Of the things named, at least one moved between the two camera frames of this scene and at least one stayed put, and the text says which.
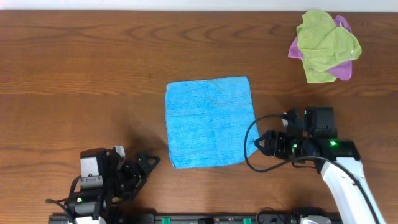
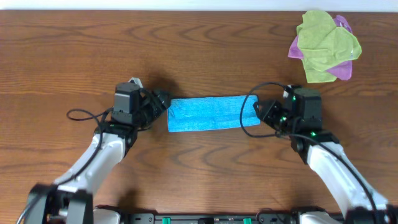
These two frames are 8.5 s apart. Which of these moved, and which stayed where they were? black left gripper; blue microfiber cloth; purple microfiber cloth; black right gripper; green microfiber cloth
Moved: black right gripper; black left gripper; blue microfiber cloth
Stayed: purple microfiber cloth; green microfiber cloth
